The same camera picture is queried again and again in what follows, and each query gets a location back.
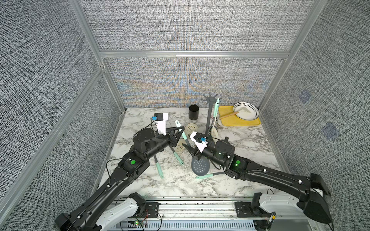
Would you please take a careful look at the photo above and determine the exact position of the black cup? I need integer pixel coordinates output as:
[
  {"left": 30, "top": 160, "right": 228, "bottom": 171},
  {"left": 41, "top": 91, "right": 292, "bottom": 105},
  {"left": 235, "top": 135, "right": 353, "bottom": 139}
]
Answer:
[{"left": 188, "top": 105, "right": 199, "bottom": 120}]

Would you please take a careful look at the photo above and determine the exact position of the white spatula wooden handle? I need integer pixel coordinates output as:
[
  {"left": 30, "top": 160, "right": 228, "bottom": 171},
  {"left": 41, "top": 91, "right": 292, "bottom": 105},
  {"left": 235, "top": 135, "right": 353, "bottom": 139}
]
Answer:
[{"left": 220, "top": 108, "right": 250, "bottom": 119}]

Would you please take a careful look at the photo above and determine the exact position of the dark grey utensil rack stand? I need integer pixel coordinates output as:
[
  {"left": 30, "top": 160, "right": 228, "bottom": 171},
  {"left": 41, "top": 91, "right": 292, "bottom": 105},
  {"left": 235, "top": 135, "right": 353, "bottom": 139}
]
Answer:
[{"left": 202, "top": 93, "right": 219, "bottom": 136}]

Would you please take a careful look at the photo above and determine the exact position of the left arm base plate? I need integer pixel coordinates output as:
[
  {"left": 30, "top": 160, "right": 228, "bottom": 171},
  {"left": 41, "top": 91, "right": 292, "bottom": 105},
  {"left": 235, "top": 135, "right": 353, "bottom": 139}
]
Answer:
[{"left": 135, "top": 202, "right": 160, "bottom": 218}]

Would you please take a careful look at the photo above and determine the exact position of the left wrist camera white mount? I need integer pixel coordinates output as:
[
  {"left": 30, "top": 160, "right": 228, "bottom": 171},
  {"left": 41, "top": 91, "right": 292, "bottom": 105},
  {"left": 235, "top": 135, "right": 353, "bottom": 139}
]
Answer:
[{"left": 152, "top": 113, "right": 168, "bottom": 136}]

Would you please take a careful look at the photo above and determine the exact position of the white patterned plate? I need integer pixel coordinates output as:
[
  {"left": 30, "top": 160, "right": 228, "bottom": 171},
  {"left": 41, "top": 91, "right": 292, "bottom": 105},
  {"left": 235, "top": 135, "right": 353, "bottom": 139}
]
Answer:
[{"left": 233, "top": 102, "right": 259, "bottom": 121}]

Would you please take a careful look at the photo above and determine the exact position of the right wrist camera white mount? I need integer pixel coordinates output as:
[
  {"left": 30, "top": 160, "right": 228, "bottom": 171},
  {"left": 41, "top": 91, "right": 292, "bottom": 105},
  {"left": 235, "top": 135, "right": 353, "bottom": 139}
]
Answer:
[{"left": 190, "top": 131, "right": 208, "bottom": 153}]

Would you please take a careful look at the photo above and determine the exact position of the cream skimmer long handle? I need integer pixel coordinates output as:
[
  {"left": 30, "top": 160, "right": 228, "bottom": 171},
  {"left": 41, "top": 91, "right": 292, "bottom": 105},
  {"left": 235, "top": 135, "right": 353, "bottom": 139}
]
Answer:
[{"left": 209, "top": 98, "right": 220, "bottom": 138}]

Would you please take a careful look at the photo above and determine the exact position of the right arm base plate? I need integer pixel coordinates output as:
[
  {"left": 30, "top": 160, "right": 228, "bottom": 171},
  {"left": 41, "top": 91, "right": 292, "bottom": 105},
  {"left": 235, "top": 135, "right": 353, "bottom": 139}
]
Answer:
[{"left": 234, "top": 201, "right": 276, "bottom": 218}]

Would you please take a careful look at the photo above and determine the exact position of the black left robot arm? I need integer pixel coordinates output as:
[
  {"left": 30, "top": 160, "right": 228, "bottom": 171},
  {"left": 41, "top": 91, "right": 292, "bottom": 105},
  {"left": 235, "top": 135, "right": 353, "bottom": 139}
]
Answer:
[{"left": 55, "top": 127, "right": 185, "bottom": 231}]

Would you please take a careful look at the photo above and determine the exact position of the yellow tray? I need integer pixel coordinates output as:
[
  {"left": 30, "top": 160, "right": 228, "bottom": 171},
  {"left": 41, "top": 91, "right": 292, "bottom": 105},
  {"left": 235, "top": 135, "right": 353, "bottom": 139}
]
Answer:
[{"left": 218, "top": 106, "right": 261, "bottom": 127}]

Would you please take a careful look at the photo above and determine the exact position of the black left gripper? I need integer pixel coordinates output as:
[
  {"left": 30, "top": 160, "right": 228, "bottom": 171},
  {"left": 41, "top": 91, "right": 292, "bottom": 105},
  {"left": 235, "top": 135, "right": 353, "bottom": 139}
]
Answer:
[{"left": 144, "top": 126, "right": 184, "bottom": 161}]

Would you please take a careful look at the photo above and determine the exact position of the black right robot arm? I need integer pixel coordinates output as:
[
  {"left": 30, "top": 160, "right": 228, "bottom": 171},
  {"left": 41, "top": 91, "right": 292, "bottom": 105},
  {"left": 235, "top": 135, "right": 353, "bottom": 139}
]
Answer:
[{"left": 183, "top": 138, "right": 333, "bottom": 224}]

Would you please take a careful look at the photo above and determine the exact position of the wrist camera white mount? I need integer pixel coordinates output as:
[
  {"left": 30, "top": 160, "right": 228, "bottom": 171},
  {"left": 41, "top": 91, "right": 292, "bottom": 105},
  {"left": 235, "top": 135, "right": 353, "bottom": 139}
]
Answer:
[
  {"left": 190, "top": 131, "right": 208, "bottom": 153},
  {"left": 152, "top": 113, "right": 168, "bottom": 136}
]

